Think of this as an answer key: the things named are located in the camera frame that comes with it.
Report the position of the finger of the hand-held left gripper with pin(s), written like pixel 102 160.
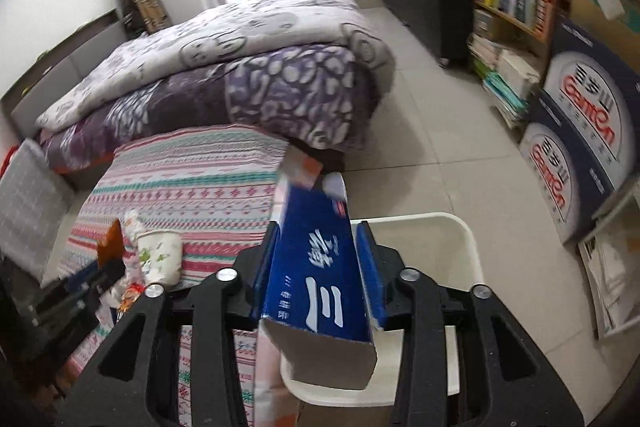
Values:
pixel 97 282

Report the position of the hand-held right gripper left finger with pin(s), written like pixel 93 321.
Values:
pixel 265 277

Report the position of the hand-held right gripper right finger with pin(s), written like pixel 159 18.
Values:
pixel 370 277

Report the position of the orange packet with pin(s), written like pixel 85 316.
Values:
pixel 111 242

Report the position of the blue cardboard box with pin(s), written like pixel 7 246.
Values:
pixel 310 267

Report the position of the white plastic bin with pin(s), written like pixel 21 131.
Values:
pixel 425 247

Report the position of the red snack packet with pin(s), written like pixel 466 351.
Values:
pixel 131 294

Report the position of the floral paper cup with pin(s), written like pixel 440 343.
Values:
pixel 160 257

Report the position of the clear plastic wrapper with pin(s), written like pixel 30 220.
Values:
pixel 132 224

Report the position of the grey checked cushion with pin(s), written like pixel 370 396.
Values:
pixel 30 202

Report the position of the striped patterned bedsheet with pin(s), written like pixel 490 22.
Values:
pixel 200 187

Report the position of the purple patterned quilt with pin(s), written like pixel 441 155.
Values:
pixel 280 87

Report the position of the blue white printed carton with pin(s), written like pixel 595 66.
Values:
pixel 590 107
pixel 550 177

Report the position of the grey bed headboard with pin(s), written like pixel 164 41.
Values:
pixel 60 62

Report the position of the pile of stacked books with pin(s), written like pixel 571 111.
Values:
pixel 505 77

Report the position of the stack of papers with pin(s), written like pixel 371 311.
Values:
pixel 615 267

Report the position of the black storage bench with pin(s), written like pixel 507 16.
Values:
pixel 430 17

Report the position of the black hanging bag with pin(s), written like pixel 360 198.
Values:
pixel 131 17

